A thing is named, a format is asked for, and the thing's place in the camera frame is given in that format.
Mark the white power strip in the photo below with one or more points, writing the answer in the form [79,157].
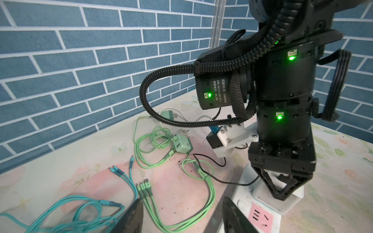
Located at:
[261,209]

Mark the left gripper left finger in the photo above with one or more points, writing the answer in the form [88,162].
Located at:
[132,220]

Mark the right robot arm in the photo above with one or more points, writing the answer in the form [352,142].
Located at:
[281,76]

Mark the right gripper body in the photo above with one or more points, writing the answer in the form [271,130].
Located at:
[288,158]

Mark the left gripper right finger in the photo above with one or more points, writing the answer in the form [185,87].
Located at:
[234,220]

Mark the green charger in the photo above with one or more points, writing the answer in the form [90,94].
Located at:
[182,144]
[168,114]

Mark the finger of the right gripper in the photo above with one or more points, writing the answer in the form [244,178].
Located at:
[292,182]
[264,175]

